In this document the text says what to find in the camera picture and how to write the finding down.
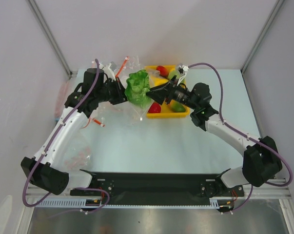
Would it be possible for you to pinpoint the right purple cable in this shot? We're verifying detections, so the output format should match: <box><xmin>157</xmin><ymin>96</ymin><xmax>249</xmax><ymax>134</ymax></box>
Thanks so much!
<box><xmin>185</xmin><ymin>62</ymin><xmax>294</xmax><ymax>215</ymax></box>

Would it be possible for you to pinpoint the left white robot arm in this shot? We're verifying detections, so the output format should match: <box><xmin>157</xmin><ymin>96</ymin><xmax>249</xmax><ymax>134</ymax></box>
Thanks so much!
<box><xmin>20</xmin><ymin>65</ymin><xmax>127</xmax><ymax>195</ymax></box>

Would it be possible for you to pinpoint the yellow banana toy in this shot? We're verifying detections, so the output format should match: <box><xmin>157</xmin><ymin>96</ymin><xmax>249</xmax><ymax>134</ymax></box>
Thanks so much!
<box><xmin>150</xmin><ymin>76</ymin><xmax>169</xmax><ymax>87</ymax></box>

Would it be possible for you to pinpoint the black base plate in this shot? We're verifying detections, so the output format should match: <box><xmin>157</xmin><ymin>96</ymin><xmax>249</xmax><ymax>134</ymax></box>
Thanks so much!
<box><xmin>70</xmin><ymin>172</ymin><xmax>244</xmax><ymax>200</ymax></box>

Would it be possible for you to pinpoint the red pomegranate toy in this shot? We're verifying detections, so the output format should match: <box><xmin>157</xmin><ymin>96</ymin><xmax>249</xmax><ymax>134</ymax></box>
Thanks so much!
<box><xmin>148</xmin><ymin>102</ymin><xmax>161</xmax><ymax>114</ymax></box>

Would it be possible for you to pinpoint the orange zipper clear bag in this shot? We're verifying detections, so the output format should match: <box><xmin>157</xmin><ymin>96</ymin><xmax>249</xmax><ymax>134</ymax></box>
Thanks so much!
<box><xmin>80</xmin><ymin>57</ymin><xmax>129</xmax><ymax>129</ymax></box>

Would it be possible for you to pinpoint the pink dotted bag front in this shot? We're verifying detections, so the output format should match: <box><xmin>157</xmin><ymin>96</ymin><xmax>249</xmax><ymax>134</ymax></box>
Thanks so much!
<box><xmin>63</xmin><ymin>135</ymin><xmax>92</xmax><ymax>171</ymax></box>

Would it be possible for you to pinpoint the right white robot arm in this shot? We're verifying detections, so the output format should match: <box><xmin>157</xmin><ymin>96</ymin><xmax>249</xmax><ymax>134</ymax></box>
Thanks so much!
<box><xmin>146</xmin><ymin>81</ymin><xmax>282</xmax><ymax>195</ymax></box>

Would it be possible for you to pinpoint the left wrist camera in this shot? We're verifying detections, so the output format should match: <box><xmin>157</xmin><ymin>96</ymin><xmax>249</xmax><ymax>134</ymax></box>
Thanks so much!
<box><xmin>99</xmin><ymin>62</ymin><xmax>117</xmax><ymax>80</ymax></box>

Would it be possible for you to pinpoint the green lettuce toy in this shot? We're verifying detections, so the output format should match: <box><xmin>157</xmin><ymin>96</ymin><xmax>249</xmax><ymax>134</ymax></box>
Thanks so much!
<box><xmin>125</xmin><ymin>70</ymin><xmax>151</xmax><ymax>109</ymax></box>

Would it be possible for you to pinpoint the red strawberry toy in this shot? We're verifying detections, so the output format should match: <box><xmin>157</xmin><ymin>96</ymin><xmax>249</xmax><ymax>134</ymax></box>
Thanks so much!
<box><xmin>156</xmin><ymin>65</ymin><xmax>169</xmax><ymax>78</ymax></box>

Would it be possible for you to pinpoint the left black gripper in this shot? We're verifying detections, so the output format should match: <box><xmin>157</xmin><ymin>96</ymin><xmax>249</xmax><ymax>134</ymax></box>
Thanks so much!
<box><xmin>96</xmin><ymin>77</ymin><xmax>134</xmax><ymax>105</ymax></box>

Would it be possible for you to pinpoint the aluminium front rail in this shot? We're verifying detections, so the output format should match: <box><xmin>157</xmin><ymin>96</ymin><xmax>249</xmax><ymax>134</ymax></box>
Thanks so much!
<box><xmin>25</xmin><ymin>184</ymin><xmax>291</xmax><ymax>203</ymax></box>

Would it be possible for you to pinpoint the aluminium frame post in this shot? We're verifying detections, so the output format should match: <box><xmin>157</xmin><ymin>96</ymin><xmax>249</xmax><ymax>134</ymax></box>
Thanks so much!
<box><xmin>26</xmin><ymin>0</ymin><xmax>73</xmax><ymax>78</ymax></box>
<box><xmin>240</xmin><ymin>0</ymin><xmax>287</xmax><ymax>75</ymax></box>

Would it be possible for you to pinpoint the white dotted zip bag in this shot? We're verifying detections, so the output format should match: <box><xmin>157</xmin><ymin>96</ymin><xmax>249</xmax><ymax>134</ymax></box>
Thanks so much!
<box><xmin>93</xmin><ymin>55</ymin><xmax>152</xmax><ymax>127</ymax></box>

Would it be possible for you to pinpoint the green lime toy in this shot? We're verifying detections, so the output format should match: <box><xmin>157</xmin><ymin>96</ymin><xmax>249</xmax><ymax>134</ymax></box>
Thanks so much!
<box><xmin>167</xmin><ymin>69</ymin><xmax>179</xmax><ymax>80</ymax></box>

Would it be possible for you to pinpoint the yellow plastic tray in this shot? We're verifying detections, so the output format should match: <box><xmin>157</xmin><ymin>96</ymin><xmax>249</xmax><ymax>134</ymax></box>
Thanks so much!
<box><xmin>145</xmin><ymin>65</ymin><xmax>190</xmax><ymax>118</ymax></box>

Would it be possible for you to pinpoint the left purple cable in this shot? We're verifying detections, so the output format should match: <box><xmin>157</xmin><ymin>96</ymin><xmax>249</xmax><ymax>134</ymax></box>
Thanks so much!
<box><xmin>22</xmin><ymin>58</ymin><xmax>111</xmax><ymax>216</ymax></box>

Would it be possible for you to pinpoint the right aluminium frame post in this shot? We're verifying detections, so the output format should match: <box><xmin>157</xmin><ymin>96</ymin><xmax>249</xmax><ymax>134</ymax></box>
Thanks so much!
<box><xmin>240</xmin><ymin>0</ymin><xmax>287</xmax><ymax>75</ymax></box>

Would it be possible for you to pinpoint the white cable duct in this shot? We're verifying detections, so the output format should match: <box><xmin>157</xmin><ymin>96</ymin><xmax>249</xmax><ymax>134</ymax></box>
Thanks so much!
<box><xmin>37</xmin><ymin>196</ymin><xmax>234</xmax><ymax>210</ymax></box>

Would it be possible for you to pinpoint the left aluminium frame post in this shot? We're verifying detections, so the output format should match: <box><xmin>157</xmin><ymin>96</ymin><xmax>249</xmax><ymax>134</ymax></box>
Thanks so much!
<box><xmin>26</xmin><ymin>0</ymin><xmax>73</xmax><ymax>78</ymax></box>

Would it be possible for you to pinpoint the purple cable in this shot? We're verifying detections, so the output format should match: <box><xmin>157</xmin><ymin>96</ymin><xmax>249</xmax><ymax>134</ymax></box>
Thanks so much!
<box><xmin>22</xmin><ymin>58</ymin><xmax>111</xmax><ymax>216</ymax></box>
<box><xmin>185</xmin><ymin>62</ymin><xmax>294</xmax><ymax>215</ymax></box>

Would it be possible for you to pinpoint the mango toy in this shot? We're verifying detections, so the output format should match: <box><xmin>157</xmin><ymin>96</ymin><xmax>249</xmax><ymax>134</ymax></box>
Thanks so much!
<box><xmin>169</xmin><ymin>100</ymin><xmax>186</xmax><ymax>113</ymax></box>

